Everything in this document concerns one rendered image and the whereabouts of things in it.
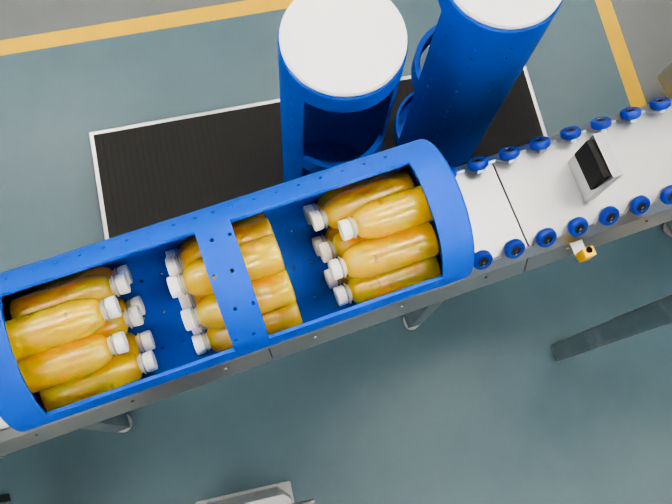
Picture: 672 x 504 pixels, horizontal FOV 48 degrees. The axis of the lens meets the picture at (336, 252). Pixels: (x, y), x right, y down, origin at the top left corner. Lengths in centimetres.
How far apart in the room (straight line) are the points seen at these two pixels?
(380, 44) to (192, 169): 103
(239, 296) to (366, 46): 66
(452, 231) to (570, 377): 137
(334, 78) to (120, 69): 138
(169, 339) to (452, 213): 62
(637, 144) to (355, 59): 67
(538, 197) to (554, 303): 99
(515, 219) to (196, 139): 123
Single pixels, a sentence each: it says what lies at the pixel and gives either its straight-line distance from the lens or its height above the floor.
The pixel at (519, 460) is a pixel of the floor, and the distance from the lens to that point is 260.
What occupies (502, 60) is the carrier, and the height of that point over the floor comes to 90.
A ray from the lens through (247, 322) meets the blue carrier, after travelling 134.
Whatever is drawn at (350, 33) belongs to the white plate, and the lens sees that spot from 171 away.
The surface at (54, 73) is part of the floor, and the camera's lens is 295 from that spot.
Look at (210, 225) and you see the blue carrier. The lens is 136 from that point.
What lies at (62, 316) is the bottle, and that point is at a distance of 139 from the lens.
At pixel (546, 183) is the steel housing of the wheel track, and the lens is 177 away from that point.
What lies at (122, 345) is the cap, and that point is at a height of 113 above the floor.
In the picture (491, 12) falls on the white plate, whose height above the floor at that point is 104.
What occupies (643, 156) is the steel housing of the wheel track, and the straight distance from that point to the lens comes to 187.
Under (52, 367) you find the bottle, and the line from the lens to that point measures 143.
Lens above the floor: 250
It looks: 75 degrees down
